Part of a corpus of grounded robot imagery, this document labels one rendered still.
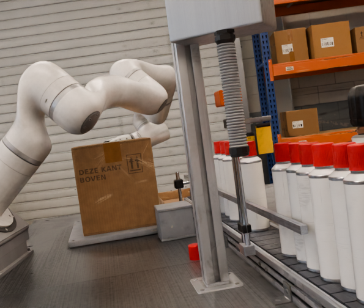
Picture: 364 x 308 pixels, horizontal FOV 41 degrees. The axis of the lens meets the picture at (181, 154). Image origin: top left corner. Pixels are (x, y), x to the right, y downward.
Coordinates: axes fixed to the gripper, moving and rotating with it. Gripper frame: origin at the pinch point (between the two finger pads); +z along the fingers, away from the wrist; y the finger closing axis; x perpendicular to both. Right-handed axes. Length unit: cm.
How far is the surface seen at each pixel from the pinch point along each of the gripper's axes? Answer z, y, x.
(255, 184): -4, 0, 99
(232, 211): -4, -9, 85
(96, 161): 14.0, 8.5, 46.8
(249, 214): -1, -6, 98
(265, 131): -2, 14, 112
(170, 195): -24.3, -27.6, -0.7
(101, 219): 19, -9, 48
